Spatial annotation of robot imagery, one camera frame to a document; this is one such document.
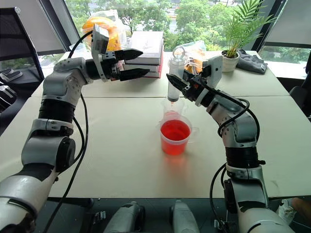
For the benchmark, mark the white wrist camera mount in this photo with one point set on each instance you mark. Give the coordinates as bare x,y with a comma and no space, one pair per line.
99,38
215,70

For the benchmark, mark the clear bag with orange snacks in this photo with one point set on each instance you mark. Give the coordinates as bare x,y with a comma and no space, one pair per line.
196,51

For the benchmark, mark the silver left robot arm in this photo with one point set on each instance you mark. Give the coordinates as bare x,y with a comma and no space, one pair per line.
60,80

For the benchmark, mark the thin white book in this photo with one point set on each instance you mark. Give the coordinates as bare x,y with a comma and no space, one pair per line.
150,68

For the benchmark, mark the small clear plastic cup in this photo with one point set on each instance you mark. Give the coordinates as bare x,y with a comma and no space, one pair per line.
179,106

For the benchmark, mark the bare person leg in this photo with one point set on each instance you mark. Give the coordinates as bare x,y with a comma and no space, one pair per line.
303,206

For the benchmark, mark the large clear plastic syringe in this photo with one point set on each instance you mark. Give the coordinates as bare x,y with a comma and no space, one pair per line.
175,72

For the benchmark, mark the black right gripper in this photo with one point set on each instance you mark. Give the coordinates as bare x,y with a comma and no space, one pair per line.
195,88

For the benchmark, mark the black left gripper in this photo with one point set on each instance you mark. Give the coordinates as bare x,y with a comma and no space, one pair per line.
110,65

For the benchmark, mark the dark office chair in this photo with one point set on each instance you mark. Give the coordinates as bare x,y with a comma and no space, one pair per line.
302,97

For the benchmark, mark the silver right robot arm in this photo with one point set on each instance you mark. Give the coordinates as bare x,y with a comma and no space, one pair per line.
243,126

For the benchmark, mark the white shoe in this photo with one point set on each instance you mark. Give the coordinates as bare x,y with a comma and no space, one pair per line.
287,212

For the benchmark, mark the red cover book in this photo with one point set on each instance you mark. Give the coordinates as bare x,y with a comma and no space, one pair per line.
155,74

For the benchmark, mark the plastic bag with orange contents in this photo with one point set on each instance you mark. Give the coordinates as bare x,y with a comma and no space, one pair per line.
114,36

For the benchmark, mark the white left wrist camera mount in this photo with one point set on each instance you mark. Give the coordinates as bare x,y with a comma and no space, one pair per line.
99,38

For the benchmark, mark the thick white book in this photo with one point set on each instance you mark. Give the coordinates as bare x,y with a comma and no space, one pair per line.
148,46

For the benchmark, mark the clear cup with red liquid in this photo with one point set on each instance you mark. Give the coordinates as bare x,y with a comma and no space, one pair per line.
175,138

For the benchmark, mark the green plant in white pot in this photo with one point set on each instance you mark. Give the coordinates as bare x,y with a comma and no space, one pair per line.
230,60

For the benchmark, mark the black mesh office chair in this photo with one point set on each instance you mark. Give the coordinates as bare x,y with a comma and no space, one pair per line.
17,43

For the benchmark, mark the grey folded cloth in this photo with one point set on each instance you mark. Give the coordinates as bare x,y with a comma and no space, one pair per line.
252,63

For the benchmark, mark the grey window blind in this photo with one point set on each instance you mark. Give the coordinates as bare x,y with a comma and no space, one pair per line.
41,26
289,21

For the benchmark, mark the grey rounded housing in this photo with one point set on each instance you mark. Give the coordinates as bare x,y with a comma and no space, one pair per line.
124,218
183,218

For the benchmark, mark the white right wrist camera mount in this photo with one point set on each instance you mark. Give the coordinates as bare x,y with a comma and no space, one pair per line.
215,70

